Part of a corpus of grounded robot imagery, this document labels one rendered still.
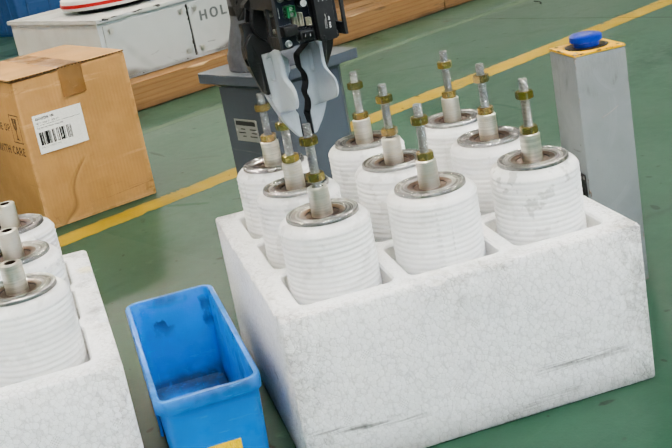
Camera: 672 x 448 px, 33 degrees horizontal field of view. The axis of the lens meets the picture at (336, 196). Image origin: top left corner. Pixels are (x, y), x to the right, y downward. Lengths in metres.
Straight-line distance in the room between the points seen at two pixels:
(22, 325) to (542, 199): 0.53
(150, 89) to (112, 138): 0.96
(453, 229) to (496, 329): 0.11
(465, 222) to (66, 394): 0.43
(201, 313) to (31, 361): 0.36
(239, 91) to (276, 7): 0.71
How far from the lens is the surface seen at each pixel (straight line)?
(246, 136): 1.76
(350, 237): 1.11
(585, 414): 1.22
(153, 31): 3.30
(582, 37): 1.42
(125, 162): 2.28
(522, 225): 1.19
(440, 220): 1.14
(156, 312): 1.40
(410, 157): 1.29
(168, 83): 3.25
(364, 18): 3.70
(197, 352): 1.43
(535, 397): 1.22
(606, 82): 1.42
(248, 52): 1.09
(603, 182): 1.45
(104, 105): 2.25
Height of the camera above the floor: 0.60
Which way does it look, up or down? 17 degrees down
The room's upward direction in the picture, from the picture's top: 11 degrees counter-clockwise
